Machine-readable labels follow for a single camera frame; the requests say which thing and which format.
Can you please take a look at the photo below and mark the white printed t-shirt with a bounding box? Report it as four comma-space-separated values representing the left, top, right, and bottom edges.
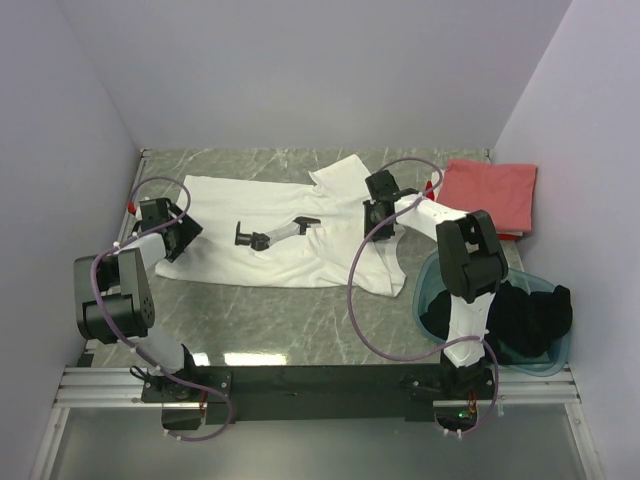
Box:
155, 155, 405, 297

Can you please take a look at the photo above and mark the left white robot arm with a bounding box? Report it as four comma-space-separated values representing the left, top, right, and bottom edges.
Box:
73, 197, 203, 402

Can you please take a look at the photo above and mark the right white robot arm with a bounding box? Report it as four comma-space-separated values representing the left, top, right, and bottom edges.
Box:
364, 170, 508, 399

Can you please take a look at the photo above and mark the teal plastic basket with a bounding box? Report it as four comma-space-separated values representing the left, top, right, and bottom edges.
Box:
414, 254, 571, 377

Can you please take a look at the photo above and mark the folded pink t-shirt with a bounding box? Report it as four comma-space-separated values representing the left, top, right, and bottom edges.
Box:
435, 159, 537, 234

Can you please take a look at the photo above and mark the black t-shirt in basket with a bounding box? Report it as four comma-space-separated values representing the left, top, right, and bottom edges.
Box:
414, 281, 573, 365

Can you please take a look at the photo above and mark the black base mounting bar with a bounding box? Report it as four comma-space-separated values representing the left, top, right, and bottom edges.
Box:
141, 364, 495, 430

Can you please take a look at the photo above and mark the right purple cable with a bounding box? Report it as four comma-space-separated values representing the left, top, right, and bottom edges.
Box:
345, 157, 502, 437

